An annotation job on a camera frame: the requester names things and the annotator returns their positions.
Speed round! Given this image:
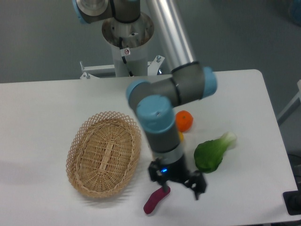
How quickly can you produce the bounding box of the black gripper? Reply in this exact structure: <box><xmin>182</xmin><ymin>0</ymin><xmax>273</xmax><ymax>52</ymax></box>
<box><xmin>148</xmin><ymin>154</ymin><xmax>207</xmax><ymax>200</ymax></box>

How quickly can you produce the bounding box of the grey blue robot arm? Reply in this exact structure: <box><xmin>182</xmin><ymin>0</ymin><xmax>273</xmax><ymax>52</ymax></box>
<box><xmin>73</xmin><ymin>0</ymin><xmax>217</xmax><ymax>197</ymax></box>

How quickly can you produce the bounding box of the green bok choy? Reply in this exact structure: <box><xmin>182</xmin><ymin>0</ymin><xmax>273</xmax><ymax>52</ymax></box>
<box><xmin>193</xmin><ymin>132</ymin><xmax>237</xmax><ymax>173</ymax></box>

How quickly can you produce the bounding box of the yellow mango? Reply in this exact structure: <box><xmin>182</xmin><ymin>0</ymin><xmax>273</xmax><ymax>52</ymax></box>
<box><xmin>178</xmin><ymin>131</ymin><xmax>184</xmax><ymax>142</ymax></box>

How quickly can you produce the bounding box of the orange tangerine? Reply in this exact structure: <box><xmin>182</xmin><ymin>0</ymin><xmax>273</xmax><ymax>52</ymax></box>
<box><xmin>175</xmin><ymin>110</ymin><xmax>194</xmax><ymax>132</ymax></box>

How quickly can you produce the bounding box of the woven wicker basket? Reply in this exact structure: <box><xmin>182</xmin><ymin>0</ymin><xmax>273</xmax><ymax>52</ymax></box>
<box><xmin>66</xmin><ymin>111</ymin><xmax>142</xmax><ymax>198</ymax></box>

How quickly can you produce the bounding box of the black device at table edge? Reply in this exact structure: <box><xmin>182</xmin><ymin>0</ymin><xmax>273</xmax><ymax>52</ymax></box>
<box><xmin>283</xmin><ymin>191</ymin><xmax>301</xmax><ymax>216</ymax></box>

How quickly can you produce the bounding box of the white metal base frame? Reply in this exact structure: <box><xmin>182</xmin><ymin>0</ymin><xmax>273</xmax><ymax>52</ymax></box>
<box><xmin>79</xmin><ymin>55</ymin><xmax>165</xmax><ymax>79</ymax></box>

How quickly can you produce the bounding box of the black cable on pedestal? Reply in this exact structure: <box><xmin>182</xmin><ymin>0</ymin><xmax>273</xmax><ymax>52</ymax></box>
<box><xmin>119</xmin><ymin>37</ymin><xmax>135</xmax><ymax>77</ymax></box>

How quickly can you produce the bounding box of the white frame at right edge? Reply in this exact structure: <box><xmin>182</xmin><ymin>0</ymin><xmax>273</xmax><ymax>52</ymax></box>
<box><xmin>276</xmin><ymin>80</ymin><xmax>301</xmax><ymax>126</ymax></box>

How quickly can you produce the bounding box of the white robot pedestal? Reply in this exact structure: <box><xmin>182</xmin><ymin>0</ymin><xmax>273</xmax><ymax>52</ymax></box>
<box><xmin>102</xmin><ymin>12</ymin><xmax>154</xmax><ymax>77</ymax></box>

